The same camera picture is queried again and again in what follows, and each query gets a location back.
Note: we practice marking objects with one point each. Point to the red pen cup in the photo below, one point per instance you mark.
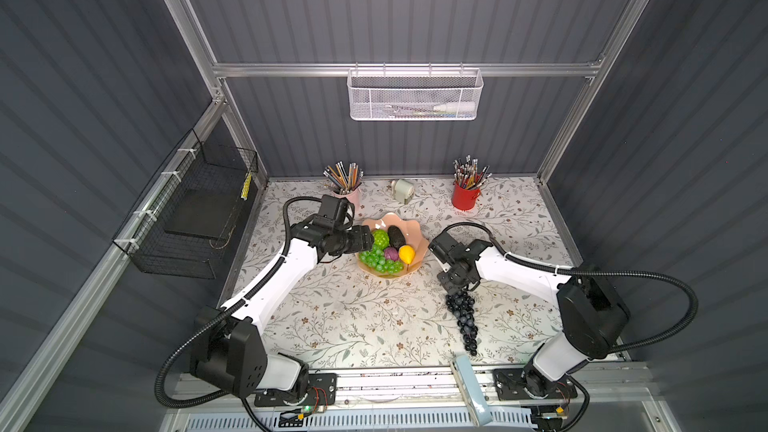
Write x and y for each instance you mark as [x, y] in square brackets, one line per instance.
[464, 199]

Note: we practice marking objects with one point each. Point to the yellow lemon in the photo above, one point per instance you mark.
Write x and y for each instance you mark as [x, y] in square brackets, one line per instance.
[406, 254]

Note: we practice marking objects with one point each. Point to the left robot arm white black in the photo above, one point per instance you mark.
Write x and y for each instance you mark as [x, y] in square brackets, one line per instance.
[231, 355]

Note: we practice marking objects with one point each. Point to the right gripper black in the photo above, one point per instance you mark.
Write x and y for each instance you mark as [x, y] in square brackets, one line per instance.
[448, 286]

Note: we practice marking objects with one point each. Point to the aluminium front rail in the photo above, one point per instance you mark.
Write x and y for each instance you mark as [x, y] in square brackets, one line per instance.
[605, 381]

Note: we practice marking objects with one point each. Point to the dark purple grape bunch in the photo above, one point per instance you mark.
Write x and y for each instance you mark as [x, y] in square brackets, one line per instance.
[462, 306]

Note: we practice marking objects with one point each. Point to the light blue bracket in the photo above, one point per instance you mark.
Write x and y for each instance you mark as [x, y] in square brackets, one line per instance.
[470, 390]

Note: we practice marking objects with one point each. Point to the coloured pencils bundle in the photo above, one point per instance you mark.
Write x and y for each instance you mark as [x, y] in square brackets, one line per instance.
[344, 178]

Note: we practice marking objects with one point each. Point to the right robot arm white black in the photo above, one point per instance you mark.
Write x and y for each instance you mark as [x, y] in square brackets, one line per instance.
[592, 314]

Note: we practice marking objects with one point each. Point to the pens bundle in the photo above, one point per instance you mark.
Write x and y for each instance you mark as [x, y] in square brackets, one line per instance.
[469, 175]

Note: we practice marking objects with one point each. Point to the pink scalloped fruit bowl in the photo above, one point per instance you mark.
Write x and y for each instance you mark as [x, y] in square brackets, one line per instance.
[414, 237]

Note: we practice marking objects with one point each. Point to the pink pencil cup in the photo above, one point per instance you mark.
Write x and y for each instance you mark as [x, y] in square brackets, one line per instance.
[353, 197]

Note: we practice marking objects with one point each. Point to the black wire basket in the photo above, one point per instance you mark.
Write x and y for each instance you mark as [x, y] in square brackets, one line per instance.
[189, 223]

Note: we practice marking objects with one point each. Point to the white marker in basket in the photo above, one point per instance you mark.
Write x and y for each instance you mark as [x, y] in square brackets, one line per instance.
[448, 108]

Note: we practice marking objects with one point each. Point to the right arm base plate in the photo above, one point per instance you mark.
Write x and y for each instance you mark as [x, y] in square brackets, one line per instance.
[519, 384]

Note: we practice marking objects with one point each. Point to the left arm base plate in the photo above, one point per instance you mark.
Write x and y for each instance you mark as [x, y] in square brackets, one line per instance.
[315, 389]

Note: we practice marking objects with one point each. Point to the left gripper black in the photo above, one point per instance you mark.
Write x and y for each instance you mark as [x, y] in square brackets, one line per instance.
[361, 240]

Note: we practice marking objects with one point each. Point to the green custard apple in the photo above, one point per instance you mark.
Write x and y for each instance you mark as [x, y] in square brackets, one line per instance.
[381, 239]

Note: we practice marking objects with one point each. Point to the purple passion fruit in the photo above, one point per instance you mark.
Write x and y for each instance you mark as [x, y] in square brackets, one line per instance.
[391, 253]

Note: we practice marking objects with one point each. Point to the white wire mesh basket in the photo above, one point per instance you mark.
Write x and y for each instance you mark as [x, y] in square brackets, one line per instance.
[371, 90]

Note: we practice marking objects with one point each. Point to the dark avocado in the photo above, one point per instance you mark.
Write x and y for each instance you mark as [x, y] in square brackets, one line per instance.
[396, 237]

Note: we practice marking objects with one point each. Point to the green grape bunch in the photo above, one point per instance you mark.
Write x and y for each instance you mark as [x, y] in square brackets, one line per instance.
[378, 263]

